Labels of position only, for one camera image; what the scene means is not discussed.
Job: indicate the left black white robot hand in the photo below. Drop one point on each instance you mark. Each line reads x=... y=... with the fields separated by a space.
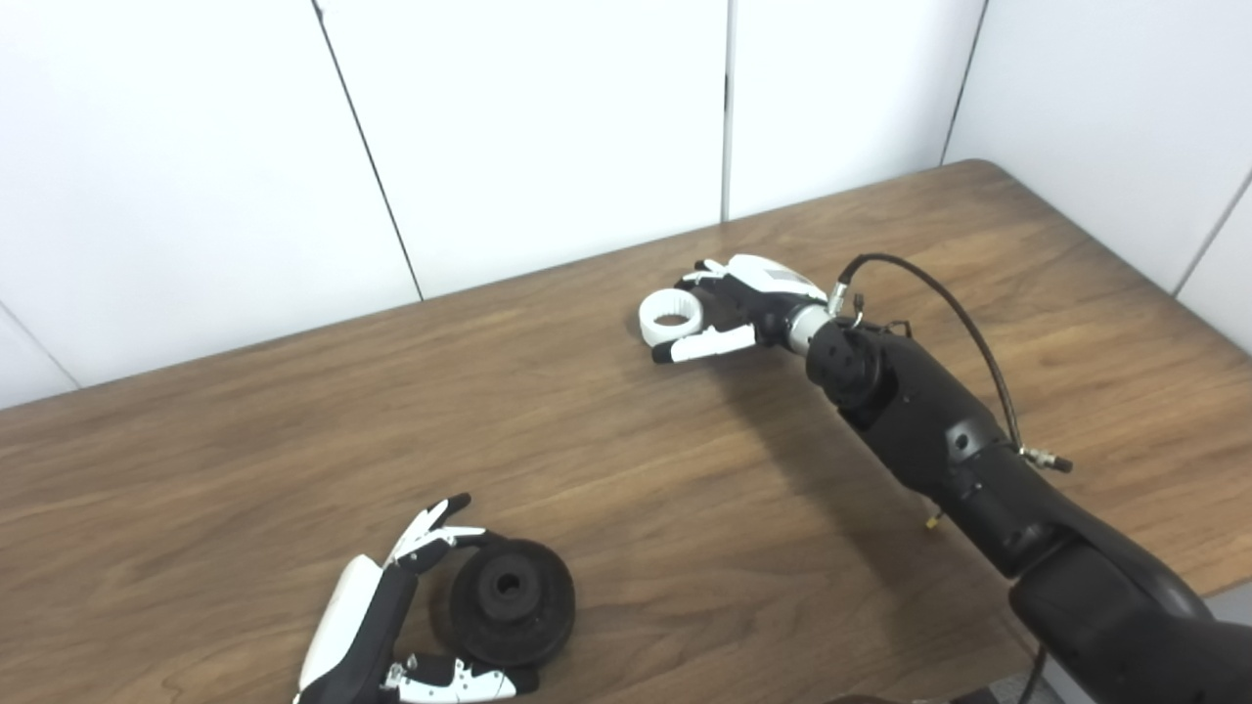
x=357 y=616

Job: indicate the round black plastic part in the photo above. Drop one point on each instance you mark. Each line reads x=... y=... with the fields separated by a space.
x=533 y=626

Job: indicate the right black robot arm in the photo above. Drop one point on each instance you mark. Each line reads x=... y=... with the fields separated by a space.
x=929 y=411

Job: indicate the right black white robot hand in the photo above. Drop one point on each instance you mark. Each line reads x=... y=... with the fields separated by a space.
x=763 y=288

